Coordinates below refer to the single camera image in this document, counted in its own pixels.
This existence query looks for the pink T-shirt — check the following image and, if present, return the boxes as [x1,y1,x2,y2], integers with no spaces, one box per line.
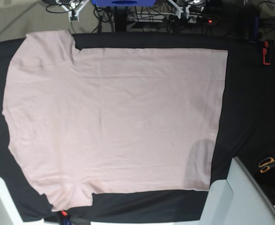
[2,30,228,211]

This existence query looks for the white power strip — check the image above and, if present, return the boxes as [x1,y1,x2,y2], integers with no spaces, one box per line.
[127,12,196,23]

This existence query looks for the blue box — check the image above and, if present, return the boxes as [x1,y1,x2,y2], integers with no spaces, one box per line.
[91,0,156,7]

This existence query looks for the black table cloth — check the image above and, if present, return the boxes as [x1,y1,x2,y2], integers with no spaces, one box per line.
[0,32,275,223]

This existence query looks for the orange blue clamp bottom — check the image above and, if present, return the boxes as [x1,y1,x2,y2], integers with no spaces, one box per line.
[56,211,73,225]

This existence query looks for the red and black clamp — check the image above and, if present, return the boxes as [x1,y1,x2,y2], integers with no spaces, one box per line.
[261,39,275,66]

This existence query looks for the white bin left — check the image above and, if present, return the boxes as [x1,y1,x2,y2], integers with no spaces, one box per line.
[0,177,44,225]

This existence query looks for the orange handled scissors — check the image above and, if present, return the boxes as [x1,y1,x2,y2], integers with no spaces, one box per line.
[258,157,275,173]

